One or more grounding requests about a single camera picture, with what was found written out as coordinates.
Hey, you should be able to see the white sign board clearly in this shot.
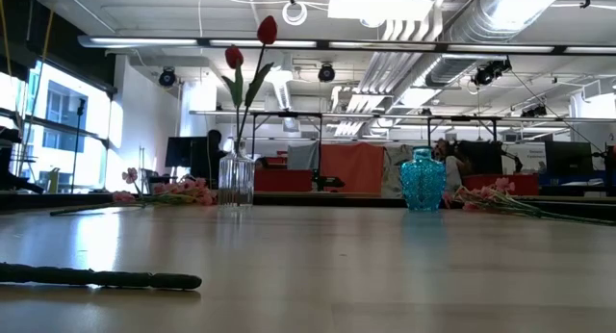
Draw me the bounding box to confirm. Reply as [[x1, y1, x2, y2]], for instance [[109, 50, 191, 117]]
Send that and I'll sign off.
[[502, 142, 548, 174]]

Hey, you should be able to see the grey cloth cover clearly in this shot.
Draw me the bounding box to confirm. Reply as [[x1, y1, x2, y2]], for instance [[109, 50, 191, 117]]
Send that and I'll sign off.
[[287, 141, 321, 171]]

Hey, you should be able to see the black tripod stand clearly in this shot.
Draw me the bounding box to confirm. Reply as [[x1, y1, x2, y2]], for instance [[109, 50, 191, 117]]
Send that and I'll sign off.
[[70, 97, 87, 194]]

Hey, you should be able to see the white patterned cloth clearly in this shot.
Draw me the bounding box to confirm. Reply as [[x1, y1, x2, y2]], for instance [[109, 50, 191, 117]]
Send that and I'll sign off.
[[382, 144, 415, 199]]

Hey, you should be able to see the orange cloth cover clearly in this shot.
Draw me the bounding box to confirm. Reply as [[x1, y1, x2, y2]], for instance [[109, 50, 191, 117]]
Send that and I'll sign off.
[[320, 142, 385, 195]]

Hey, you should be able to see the pink artificial flower sprig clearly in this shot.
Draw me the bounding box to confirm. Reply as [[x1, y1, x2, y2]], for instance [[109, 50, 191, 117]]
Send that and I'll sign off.
[[49, 166, 218, 218], [442, 176, 616, 227]]

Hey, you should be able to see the black computer monitor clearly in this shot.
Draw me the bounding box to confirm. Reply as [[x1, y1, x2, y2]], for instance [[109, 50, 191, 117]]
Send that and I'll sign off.
[[544, 140, 596, 176], [165, 136, 209, 168], [456, 140, 504, 175]]

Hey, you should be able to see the red artificial tulip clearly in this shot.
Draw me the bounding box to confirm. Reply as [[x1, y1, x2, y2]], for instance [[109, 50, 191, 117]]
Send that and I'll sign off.
[[220, 44, 246, 154], [238, 14, 279, 154]]

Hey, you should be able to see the white hanging ring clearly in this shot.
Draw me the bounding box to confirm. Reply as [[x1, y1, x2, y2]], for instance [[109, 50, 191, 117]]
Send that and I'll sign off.
[[281, 0, 308, 27]]

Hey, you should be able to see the dark bulky equipment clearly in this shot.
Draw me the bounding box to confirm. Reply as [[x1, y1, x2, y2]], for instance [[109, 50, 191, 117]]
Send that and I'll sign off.
[[0, 125, 45, 195]]

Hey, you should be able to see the blue textured glass vase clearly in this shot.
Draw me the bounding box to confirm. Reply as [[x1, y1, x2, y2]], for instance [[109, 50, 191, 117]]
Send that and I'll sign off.
[[399, 146, 448, 213]]

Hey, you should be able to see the clear ribbed glass vase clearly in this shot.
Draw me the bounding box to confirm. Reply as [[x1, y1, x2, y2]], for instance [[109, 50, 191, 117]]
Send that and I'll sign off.
[[218, 147, 256, 209]]

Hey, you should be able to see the silver ventilation duct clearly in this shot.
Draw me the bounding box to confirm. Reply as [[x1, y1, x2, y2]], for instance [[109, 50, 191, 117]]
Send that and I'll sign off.
[[423, 0, 559, 89]]

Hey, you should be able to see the black aluminium table frame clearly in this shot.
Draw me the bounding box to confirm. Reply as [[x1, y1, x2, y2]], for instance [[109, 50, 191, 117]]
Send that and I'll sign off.
[[0, 192, 616, 223]]

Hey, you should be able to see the black segmented rod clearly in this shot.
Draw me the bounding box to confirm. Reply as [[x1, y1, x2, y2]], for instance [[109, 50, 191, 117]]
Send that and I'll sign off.
[[0, 261, 203, 292]]

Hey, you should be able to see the yellow green container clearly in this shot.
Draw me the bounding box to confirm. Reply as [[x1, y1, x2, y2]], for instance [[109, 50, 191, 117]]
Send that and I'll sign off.
[[46, 166, 62, 194]]

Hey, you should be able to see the long linear ceiling light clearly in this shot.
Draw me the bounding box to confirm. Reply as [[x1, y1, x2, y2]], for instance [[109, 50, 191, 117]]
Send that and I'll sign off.
[[76, 34, 616, 56]]

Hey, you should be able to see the small black robot device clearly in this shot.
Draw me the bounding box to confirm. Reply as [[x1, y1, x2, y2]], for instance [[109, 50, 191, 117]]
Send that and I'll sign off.
[[311, 171, 347, 192]]

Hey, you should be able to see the bright square ceiling light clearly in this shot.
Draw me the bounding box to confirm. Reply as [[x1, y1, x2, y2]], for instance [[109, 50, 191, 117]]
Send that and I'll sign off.
[[327, 0, 437, 22]]

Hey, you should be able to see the black metal rack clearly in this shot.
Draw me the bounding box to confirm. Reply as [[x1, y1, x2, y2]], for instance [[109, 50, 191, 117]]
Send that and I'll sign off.
[[249, 110, 500, 149]]

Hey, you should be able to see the red storage bin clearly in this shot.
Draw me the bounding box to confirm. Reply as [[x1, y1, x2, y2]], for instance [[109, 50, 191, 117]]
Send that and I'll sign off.
[[461, 173, 540, 197], [253, 168, 314, 193]]

